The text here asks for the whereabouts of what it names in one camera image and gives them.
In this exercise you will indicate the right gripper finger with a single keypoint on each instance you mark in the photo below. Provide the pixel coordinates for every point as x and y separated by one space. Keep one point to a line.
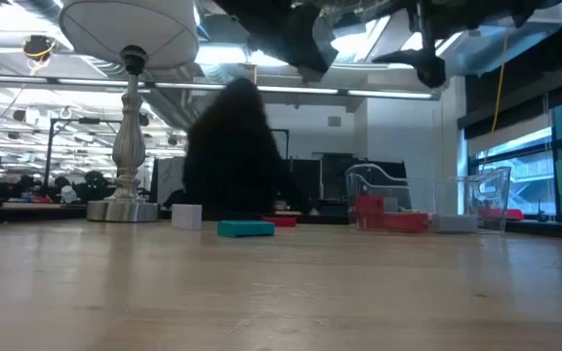
429 70

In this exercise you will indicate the teal charger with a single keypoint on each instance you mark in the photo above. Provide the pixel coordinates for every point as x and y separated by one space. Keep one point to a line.
244 229

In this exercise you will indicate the white cube charger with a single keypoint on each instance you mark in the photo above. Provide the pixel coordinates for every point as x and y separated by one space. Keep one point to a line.
187 217

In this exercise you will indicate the lavender plug charger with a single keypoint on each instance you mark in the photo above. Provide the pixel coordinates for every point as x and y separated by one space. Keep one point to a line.
390 205

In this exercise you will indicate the large red USB charging hub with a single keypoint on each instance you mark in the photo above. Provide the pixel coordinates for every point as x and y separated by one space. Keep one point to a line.
405 222

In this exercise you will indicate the grey cloth panel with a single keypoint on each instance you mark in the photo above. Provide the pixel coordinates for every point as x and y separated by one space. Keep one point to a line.
169 170

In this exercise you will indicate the black partition panels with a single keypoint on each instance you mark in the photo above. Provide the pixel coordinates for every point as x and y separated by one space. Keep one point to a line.
305 175

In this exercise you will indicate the small dark red charger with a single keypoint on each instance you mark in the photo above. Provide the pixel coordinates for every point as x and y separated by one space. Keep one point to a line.
286 222

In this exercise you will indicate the black cabinet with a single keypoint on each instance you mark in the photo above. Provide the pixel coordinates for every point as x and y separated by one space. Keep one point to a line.
332 175

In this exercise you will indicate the silver lamp with white shade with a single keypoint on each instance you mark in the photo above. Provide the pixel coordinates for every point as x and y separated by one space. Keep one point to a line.
129 146

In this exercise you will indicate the clear plastic bin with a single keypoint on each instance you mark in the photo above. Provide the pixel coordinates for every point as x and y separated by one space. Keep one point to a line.
493 185

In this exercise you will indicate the black robot with green lights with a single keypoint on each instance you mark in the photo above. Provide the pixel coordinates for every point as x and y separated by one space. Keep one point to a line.
95 187

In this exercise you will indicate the long ceiling light bar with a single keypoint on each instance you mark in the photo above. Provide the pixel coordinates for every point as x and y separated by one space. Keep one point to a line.
91 82

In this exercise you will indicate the white round object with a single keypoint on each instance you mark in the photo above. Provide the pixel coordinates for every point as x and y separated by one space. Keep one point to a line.
69 194

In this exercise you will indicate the silver air duct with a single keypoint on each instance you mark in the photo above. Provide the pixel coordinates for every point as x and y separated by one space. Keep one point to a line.
481 49

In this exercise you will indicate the square wall vent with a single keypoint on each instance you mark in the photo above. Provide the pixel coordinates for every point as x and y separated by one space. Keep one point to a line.
334 121

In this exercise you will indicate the black aluminium table frame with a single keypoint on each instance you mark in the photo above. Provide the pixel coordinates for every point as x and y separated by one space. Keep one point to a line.
330 219

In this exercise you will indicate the window with black frame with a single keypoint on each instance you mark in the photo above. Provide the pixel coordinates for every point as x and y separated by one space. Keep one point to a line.
530 185

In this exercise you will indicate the black camera stand frame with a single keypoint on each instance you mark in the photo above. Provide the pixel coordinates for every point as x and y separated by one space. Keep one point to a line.
83 120

